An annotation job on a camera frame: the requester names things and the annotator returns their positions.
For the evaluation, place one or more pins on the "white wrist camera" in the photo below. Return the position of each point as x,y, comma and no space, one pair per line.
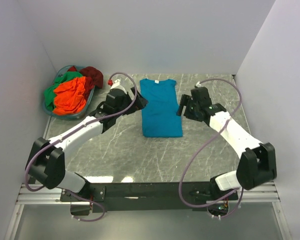
117,84
199,85

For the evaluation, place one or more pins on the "black base beam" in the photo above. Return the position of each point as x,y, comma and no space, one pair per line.
133,196

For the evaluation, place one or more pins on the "aluminium rail frame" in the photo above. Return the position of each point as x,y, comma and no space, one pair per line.
265,193

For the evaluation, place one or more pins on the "blue t shirt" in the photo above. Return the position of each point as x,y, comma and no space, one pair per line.
159,117

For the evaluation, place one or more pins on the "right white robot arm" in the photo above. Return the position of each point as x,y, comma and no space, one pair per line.
257,160

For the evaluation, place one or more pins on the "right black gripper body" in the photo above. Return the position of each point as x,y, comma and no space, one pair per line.
185,107

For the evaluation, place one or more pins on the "green t shirt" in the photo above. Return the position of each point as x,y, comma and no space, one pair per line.
49,94

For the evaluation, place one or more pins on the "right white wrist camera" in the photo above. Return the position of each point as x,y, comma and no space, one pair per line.
199,85

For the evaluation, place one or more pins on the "orange t shirt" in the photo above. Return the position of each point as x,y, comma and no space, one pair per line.
71,96

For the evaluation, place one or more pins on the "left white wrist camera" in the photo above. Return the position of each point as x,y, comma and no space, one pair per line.
117,84

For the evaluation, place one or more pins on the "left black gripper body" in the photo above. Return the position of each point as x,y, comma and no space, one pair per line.
135,99

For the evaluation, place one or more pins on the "dark red t shirt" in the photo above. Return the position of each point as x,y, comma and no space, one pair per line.
96,76

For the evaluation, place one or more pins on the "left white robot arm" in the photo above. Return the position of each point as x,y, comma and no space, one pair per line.
46,162

